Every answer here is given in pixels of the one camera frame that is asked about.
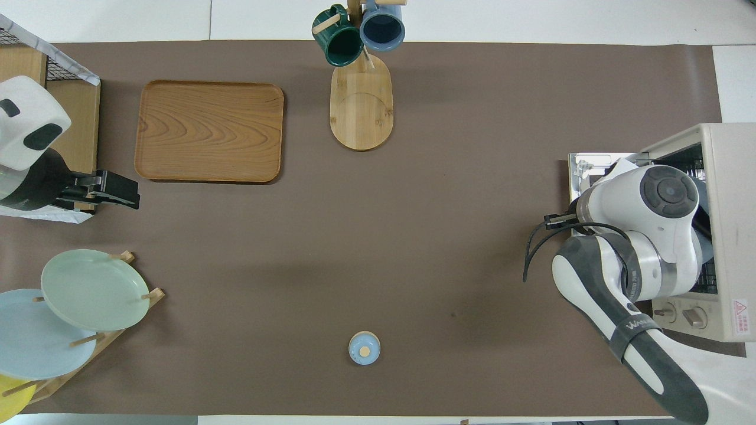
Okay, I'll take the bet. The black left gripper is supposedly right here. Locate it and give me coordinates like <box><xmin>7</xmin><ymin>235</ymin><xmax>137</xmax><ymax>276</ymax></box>
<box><xmin>56</xmin><ymin>170</ymin><xmax>141</xmax><ymax>212</ymax></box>

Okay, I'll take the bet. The beige toaster oven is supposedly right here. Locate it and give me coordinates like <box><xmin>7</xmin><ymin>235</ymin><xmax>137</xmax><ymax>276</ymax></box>
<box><xmin>641</xmin><ymin>123</ymin><xmax>756</xmax><ymax>343</ymax></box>

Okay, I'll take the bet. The marble print basket cloth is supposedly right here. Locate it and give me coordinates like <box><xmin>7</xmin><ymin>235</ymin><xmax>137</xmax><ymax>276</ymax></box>
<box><xmin>0</xmin><ymin>205</ymin><xmax>94</xmax><ymax>224</ymax></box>
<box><xmin>0</xmin><ymin>13</ymin><xmax>101</xmax><ymax>86</ymax></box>

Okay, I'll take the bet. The pale green plate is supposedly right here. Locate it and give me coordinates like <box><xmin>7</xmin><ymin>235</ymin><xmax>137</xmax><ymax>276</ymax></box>
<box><xmin>41</xmin><ymin>249</ymin><xmax>151</xmax><ymax>332</ymax></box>

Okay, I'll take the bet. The wooden serving tray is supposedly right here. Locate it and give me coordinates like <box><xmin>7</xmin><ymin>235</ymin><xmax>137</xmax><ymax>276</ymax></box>
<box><xmin>134</xmin><ymin>80</ymin><xmax>285</xmax><ymax>184</ymax></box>

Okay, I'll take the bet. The wooden plate rack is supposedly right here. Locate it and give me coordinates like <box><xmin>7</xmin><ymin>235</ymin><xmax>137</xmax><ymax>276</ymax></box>
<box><xmin>0</xmin><ymin>251</ymin><xmax>165</xmax><ymax>408</ymax></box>

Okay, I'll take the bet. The light blue racked plate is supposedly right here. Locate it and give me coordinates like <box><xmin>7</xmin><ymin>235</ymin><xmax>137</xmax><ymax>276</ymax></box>
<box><xmin>0</xmin><ymin>288</ymin><xmax>98</xmax><ymax>381</ymax></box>

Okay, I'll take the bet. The yellow plate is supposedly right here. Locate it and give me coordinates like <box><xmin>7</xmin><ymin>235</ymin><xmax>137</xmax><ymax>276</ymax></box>
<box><xmin>0</xmin><ymin>373</ymin><xmax>36</xmax><ymax>423</ymax></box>

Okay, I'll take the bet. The wooden mug tree stand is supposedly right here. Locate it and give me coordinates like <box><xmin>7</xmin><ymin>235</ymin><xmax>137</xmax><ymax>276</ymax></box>
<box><xmin>312</xmin><ymin>0</ymin><xmax>408</xmax><ymax>152</ymax></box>

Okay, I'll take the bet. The dark green mug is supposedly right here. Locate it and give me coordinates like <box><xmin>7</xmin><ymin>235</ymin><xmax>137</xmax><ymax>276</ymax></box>
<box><xmin>312</xmin><ymin>5</ymin><xmax>364</xmax><ymax>67</ymax></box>

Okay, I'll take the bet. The brown table mat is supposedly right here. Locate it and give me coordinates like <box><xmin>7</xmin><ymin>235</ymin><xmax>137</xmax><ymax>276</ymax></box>
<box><xmin>0</xmin><ymin>40</ymin><xmax>751</xmax><ymax>417</ymax></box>

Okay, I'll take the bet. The blue mug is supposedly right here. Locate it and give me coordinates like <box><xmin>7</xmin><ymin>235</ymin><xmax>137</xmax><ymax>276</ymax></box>
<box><xmin>359</xmin><ymin>0</ymin><xmax>406</xmax><ymax>52</ymax></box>

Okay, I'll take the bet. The wire basket with wooden boards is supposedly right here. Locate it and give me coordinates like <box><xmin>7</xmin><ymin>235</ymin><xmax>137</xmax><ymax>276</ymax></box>
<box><xmin>0</xmin><ymin>13</ymin><xmax>101</xmax><ymax>224</ymax></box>

